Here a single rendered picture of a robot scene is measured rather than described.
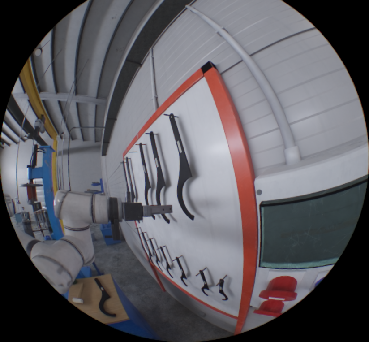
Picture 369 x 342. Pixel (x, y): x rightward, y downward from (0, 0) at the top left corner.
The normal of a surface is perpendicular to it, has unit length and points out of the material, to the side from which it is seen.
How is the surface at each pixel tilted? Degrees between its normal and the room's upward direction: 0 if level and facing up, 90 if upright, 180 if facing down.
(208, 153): 90
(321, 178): 90
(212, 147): 90
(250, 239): 90
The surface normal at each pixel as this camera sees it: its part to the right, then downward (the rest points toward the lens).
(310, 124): -0.75, 0.05
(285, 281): -0.33, -0.92
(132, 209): 0.58, -0.33
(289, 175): -0.77, -0.33
